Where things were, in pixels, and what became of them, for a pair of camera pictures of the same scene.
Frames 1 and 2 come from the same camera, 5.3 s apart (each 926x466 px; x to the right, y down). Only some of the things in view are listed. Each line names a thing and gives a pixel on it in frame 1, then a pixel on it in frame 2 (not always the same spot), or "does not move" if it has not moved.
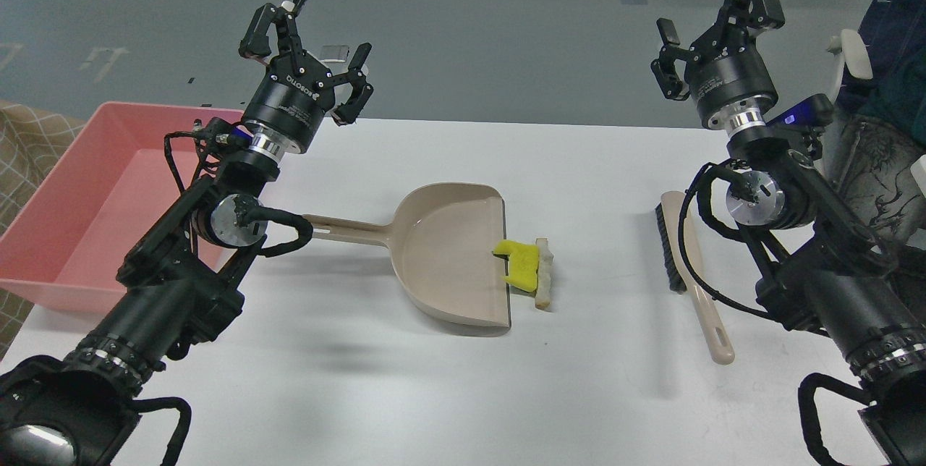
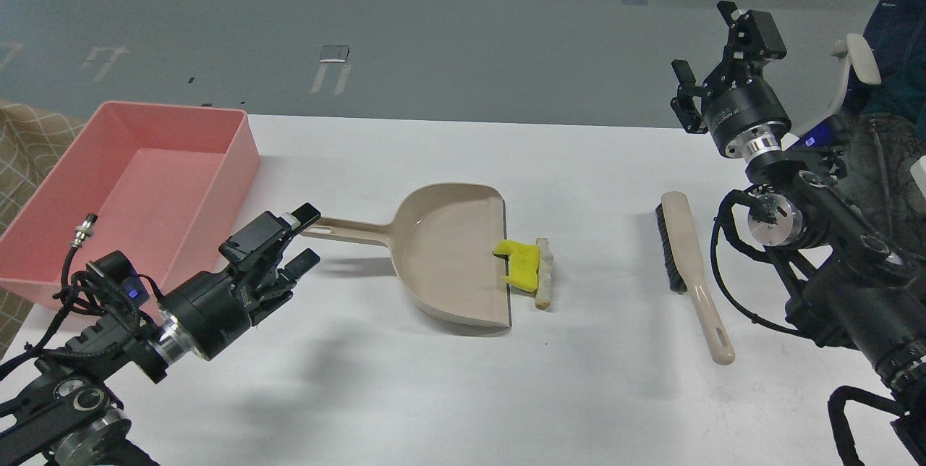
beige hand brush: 669,217 does not move
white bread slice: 545,260 does not move
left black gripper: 287,108 -> 214,304
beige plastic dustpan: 441,239 does not move
